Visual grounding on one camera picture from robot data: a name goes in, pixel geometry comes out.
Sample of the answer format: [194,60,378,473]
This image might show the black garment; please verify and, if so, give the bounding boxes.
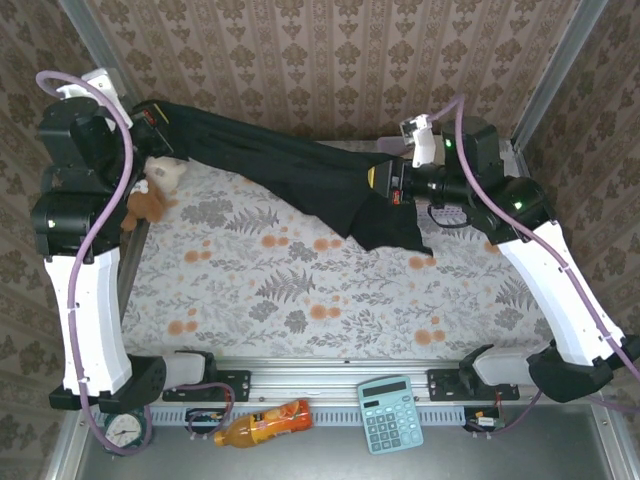
[162,101,435,257]

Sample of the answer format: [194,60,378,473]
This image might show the white plush toy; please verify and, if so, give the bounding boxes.
[143,155,189,195]

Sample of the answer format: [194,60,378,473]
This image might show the purple plastic basket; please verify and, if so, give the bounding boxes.
[377,135,481,230]

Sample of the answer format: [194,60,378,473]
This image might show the brown plush dog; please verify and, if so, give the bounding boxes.
[119,179,176,234]

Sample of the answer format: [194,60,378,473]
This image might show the floral tablecloth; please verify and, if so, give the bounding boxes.
[122,139,556,361]

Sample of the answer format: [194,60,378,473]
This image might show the teal calculator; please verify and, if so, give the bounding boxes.
[356,374,425,455]

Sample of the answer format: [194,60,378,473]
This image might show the orange juice bottle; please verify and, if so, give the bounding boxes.
[213,398,314,449]

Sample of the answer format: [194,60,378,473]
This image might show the small electronics board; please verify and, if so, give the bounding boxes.
[463,405,507,434]
[185,407,227,435]

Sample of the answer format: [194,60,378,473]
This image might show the green alarm clock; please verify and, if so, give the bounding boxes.
[103,407,154,456]

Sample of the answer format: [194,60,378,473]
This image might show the grey metal shelf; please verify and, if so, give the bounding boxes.
[44,399,640,480]

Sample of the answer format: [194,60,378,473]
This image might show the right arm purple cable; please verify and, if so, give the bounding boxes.
[427,93,640,439]

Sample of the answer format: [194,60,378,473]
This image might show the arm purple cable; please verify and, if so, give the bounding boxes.
[35,70,236,457]
[427,93,640,439]

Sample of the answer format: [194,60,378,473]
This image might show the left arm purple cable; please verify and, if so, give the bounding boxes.
[35,70,236,457]

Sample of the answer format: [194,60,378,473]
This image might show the aluminium frame post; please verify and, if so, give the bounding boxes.
[512,0,609,149]
[58,0,146,109]

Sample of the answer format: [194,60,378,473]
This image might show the aluminium table side rail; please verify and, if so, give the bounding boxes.
[117,219,150,326]

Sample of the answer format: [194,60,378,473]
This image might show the aluminium mounting rail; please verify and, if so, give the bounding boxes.
[209,357,474,402]

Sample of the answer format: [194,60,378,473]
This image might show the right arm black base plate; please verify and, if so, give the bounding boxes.
[427,368,520,402]

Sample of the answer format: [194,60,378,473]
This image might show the grey slotted cable duct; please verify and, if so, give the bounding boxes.
[149,403,467,427]

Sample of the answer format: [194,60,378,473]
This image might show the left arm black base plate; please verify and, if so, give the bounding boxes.
[162,368,251,403]

